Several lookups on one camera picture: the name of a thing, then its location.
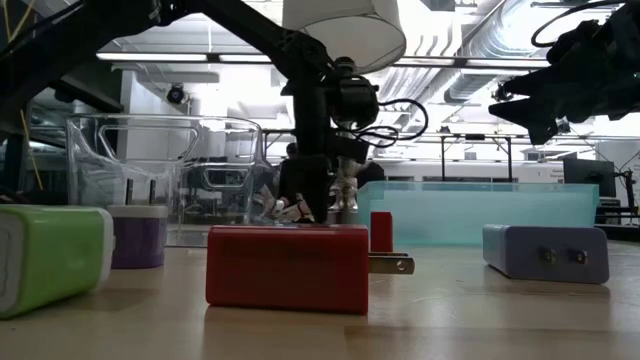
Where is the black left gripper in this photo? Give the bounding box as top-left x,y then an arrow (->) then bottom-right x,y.
285,152 -> 335,225

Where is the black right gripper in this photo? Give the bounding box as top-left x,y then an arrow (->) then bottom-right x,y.
487,4 -> 640,147

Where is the red digital display meter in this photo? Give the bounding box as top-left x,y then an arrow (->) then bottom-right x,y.
369,210 -> 395,254

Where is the red charger block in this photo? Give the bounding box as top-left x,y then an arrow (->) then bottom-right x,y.
204,223 -> 416,316

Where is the light blue charger block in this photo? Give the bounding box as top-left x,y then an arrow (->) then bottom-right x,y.
482,223 -> 611,285

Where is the green charger block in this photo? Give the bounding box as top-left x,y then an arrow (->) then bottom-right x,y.
0,203 -> 116,321

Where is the person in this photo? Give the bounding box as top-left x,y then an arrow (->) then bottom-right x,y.
357,159 -> 387,190
276,142 -> 302,201

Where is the black computer monitor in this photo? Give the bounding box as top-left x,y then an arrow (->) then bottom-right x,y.
563,158 -> 617,199

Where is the teal translucent plastic bin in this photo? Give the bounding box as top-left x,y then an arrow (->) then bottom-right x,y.
355,180 -> 600,247

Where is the white fabric lamp shade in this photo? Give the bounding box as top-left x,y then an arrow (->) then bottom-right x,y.
281,0 -> 408,75

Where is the clear bundled lamp cord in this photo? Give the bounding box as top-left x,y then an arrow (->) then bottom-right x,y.
257,187 -> 316,224

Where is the silver ventilation duct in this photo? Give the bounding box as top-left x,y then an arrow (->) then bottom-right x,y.
442,0 -> 551,105

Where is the black frame background table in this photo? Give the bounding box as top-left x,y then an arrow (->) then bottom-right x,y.
259,127 -> 515,184

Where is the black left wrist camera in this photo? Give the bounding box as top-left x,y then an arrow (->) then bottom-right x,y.
330,57 -> 380,132

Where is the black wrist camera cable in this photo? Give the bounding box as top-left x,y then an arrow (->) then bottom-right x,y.
349,98 -> 430,149

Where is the black ceiling camera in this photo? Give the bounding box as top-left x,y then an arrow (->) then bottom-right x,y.
166,83 -> 187,106

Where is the clear plastic bin with handles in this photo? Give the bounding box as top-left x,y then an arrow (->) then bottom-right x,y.
65,113 -> 279,249

